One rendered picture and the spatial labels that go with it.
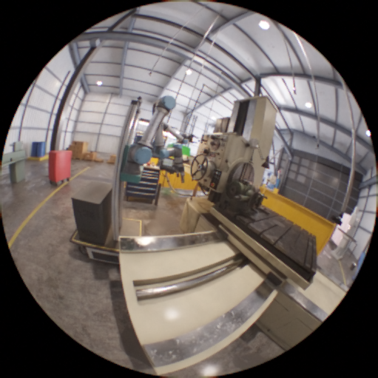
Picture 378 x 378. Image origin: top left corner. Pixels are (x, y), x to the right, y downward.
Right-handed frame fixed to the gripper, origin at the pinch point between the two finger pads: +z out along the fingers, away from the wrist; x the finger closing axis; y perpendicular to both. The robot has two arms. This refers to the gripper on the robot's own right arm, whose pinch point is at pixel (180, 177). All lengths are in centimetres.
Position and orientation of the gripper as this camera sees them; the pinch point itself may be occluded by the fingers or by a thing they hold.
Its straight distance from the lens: 108.6
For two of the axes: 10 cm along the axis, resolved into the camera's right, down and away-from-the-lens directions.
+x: 3.9, 4.7, -7.9
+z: 0.5, 8.5, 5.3
